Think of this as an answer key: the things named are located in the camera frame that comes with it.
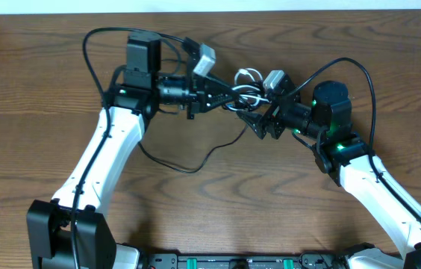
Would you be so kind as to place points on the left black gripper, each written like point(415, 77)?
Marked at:
point(193, 96)

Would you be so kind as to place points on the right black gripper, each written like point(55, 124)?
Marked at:
point(272, 119)

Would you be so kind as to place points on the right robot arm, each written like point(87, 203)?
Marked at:
point(349, 161)

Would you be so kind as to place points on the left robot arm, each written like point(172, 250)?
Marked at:
point(70, 230)

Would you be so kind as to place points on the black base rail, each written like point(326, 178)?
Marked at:
point(248, 261)

